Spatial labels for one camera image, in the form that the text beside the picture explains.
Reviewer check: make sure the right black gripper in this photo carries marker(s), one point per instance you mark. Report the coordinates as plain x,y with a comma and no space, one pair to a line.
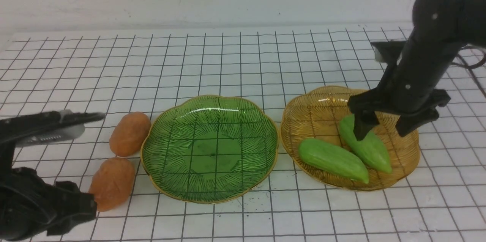
407,88

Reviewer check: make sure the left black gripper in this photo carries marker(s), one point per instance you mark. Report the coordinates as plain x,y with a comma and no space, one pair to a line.
25,204

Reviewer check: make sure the green bitter gourd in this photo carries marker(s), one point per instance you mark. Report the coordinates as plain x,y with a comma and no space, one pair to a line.
371,150
332,159

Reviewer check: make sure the brown potato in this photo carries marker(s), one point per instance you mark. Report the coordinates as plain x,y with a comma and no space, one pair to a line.
129,134
112,183

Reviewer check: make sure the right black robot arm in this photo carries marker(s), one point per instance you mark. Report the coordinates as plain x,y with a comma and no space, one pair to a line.
441,28

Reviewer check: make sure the amber glass plate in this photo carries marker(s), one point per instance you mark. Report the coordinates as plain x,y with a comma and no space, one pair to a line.
317,115

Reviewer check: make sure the green glass plate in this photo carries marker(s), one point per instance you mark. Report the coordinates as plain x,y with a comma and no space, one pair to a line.
210,149

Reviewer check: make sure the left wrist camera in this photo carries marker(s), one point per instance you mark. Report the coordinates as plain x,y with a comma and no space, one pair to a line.
52,126

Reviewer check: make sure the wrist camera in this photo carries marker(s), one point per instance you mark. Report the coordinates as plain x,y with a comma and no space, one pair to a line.
387,51
52,126

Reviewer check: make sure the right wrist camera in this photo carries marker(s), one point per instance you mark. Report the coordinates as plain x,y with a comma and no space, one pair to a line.
387,51

